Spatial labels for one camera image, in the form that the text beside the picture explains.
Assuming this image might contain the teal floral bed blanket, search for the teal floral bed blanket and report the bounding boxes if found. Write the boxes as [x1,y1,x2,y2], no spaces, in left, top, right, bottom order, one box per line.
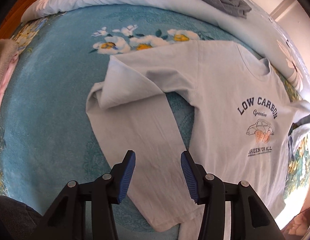
[0,3,308,240]

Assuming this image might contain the light blue daisy quilt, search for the light blue daisy quilt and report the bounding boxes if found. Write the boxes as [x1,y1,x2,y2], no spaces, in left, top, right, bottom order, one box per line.
[20,0,310,102]

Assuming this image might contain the pink and beige folded clothes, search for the pink and beige folded clothes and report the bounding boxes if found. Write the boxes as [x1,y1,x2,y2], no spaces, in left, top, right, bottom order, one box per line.
[0,39,19,106]

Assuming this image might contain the light blue printed t-shirt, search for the light blue printed t-shirt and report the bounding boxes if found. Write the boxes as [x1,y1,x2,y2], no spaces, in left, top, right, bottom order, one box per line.
[86,41,310,239]

